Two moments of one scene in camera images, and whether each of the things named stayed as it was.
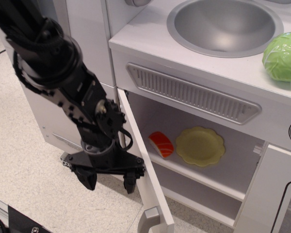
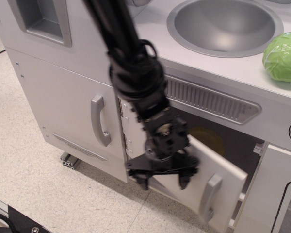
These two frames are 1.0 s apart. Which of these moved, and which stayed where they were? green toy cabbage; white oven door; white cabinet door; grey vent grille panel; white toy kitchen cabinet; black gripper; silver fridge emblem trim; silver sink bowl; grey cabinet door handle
Moved: grey cabinet door handle; white cabinet door; black gripper
Stayed: green toy cabbage; grey vent grille panel; white toy kitchen cabinet; silver sink bowl; silver fridge emblem trim; white oven door
